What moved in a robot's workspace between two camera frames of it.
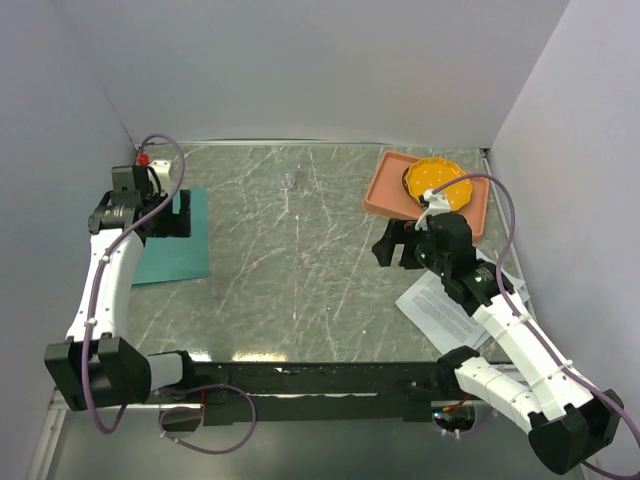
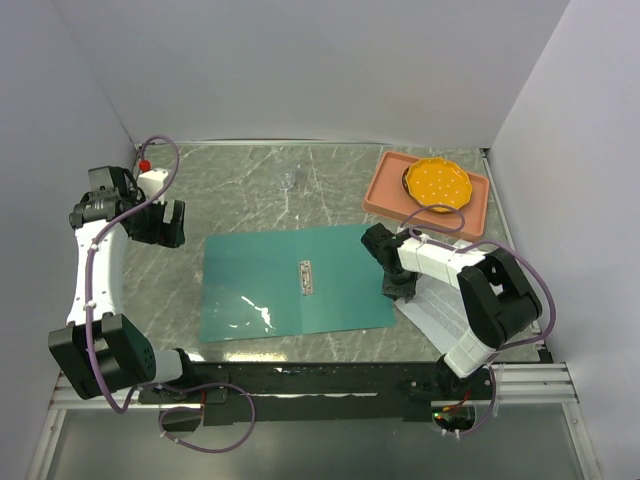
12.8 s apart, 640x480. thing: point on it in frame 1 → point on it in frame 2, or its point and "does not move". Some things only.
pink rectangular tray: x=386 y=197 does not move
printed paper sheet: x=440 y=315 does not move
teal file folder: x=172 y=258 → x=290 y=282
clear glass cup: x=286 y=181 does not move
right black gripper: x=398 y=231 → x=392 y=290
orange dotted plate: x=430 y=173 does not move
